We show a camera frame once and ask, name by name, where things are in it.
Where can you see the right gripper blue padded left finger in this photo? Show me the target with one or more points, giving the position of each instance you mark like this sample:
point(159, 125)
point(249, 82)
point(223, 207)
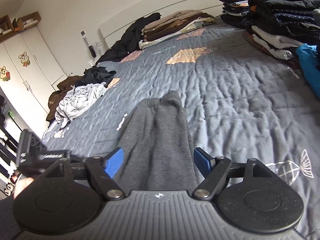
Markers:
point(101, 171)

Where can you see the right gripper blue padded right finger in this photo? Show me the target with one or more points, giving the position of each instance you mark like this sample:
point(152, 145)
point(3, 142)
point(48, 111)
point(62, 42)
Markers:
point(215, 172)

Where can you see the dark grey knit garment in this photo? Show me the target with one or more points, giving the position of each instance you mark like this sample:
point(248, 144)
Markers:
point(157, 145)

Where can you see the stack of brown folded clothes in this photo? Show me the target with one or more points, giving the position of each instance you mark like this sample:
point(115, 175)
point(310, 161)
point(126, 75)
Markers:
point(173, 25)

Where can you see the stack of dark folded clothes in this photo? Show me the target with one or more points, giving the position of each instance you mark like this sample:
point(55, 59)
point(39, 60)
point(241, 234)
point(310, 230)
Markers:
point(287, 29)

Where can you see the person's left hand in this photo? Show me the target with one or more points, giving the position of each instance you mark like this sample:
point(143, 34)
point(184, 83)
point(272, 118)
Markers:
point(21, 185)

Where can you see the blue-grey quilted bedspread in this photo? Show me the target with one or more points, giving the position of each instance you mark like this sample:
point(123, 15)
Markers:
point(240, 104)

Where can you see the light grey crumpled shirt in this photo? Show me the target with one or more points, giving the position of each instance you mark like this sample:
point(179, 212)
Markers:
point(77, 101)

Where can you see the brown crumpled garment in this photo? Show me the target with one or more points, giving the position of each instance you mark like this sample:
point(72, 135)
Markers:
point(54, 99)

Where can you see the white wardrobe with stickers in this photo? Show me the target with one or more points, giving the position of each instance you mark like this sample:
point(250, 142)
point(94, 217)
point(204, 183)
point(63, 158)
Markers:
point(35, 63)

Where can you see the black crumpled garment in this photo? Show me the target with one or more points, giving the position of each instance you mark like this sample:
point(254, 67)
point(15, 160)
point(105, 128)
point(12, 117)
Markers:
point(96, 75)

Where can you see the black jacket pile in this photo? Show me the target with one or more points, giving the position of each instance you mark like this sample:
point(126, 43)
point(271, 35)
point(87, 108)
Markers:
point(129, 40)

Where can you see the cardboard box on wardrobe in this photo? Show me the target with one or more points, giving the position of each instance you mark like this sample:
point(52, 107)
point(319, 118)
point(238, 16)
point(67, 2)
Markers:
point(26, 22)

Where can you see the teal blue garment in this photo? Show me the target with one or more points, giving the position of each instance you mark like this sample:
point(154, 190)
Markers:
point(310, 67)

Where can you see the white bed headboard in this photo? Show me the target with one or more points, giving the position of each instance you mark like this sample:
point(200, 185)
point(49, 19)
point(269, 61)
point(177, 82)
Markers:
point(113, 29)

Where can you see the black wall-mounted device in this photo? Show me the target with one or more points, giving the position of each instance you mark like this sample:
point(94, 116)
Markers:
point(89, 46)

